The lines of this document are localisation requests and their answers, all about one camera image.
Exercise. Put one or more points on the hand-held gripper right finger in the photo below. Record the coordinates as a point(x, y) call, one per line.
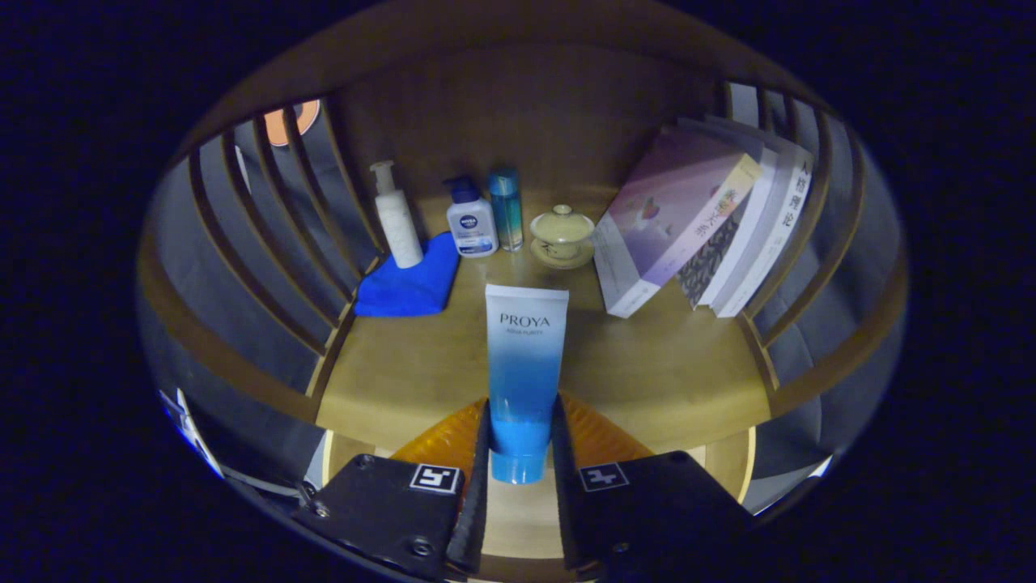
point(562, 518)

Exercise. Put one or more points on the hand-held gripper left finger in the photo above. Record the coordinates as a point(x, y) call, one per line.
point(477, 518)

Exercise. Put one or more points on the blue white cosmetic tube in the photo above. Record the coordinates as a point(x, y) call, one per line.
point(524, 364)

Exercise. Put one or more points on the wooden cabinet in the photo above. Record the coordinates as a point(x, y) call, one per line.
point(526, 105)

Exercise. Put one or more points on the blue folded cloth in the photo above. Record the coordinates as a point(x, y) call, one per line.
point(409, 283)

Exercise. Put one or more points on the beige lidded tea cup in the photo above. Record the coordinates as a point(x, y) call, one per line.
point(561, 237)

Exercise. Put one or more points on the white lotion bottle blue cap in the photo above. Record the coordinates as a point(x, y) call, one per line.
point(472, 227)

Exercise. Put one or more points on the white spray bottle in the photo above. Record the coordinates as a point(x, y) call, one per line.
point(398, 227)

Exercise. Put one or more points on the slim teal bottle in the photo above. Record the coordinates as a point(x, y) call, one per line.
point(507, 210)

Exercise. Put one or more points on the purple cover book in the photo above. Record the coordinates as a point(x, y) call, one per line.
point(672, 219)

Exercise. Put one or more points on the white book printed spine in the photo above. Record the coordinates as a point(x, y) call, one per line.
point(777, 235)

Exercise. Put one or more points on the black backdrop cloth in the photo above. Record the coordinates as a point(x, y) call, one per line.
point(186, 243)

